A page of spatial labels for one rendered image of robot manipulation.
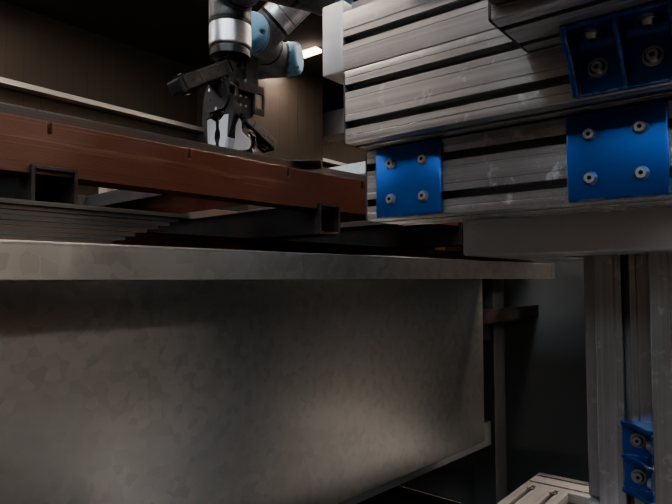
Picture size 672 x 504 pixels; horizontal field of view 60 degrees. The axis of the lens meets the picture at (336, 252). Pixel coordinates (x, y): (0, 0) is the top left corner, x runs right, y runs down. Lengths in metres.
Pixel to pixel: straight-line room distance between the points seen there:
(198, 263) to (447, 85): 0.32
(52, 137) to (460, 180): 0.46
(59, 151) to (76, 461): 0.34
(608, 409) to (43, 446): 0.66
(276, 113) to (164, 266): 8.44
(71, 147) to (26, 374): 0.25
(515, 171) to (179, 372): 0.46
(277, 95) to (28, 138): 8.38
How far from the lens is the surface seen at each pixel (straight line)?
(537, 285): 1.66
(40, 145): 0.73
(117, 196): 1.36
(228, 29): 1.10
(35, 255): 0.50
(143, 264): 0.54
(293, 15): 1.29
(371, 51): 0.73
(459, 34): 0.67
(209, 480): 0.81
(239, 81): 1.07
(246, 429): 0.83
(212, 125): 1.07
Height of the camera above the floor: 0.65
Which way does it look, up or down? 3 degrees up
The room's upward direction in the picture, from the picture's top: straight up
